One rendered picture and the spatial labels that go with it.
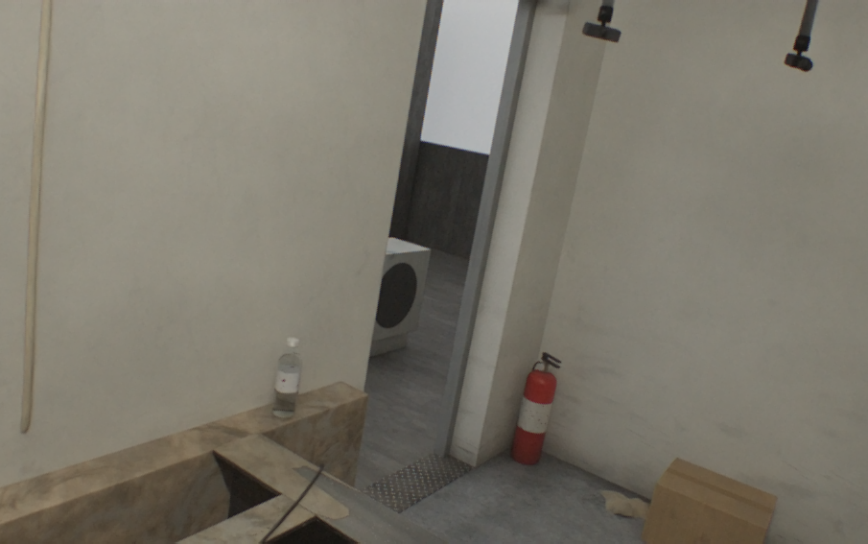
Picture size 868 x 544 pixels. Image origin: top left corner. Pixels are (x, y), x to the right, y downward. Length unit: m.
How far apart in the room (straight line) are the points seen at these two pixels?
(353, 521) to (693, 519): 1.73
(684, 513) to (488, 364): 0.98
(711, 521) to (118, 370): 2.19
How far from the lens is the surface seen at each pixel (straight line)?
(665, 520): 3.02
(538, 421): 3.29
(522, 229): 2.92
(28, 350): 1.51
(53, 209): 1.47
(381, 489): 2.95
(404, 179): 7.95
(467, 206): 7.80
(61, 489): 1.62
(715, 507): 2.95
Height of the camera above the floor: 1.51
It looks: 13 degrees down
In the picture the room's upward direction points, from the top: 10 degrees clockwise
